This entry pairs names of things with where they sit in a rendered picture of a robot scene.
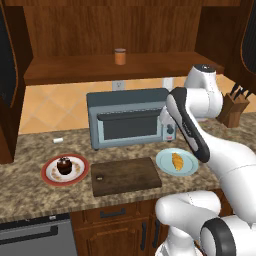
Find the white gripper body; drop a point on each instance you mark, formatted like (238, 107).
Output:
(165, 116)

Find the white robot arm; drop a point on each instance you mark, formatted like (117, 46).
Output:
(230, 160)

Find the golden croissant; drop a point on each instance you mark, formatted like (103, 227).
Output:
(177, 161)

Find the dark wooden cutting board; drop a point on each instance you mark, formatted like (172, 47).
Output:
(126, 176)

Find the orange jam jar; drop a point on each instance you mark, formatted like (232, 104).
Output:
(120, 57)

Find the wooden cabinet door dark panel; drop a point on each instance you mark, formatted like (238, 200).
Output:
(10, 83)
(240, 40)

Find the wooden base cabinet door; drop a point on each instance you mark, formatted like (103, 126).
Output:
(161, 233)
(106, 240)

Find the grey toaster oven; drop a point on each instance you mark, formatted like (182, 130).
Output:
(126, 120)

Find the pale blue plate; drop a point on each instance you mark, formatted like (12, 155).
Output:
(164, 163)

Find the wooden knife block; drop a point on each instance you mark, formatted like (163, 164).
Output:
(233, 111)

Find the small white cylinder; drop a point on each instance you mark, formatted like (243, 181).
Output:
(58, 140)

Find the chocolate cupcake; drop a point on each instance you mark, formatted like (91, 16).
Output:
(64, 165)

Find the wooden drawer front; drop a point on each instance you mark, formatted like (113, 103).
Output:
(90, 216)

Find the red rimmed white plate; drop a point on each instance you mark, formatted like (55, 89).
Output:
(50, 173)

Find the grey dishwasher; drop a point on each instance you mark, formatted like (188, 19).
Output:
(36, 240)

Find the white wall socket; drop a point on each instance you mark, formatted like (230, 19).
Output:
(118, 85)
(168, 83)

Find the wooden wall cabinet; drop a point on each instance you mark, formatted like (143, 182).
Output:
(100, 33)

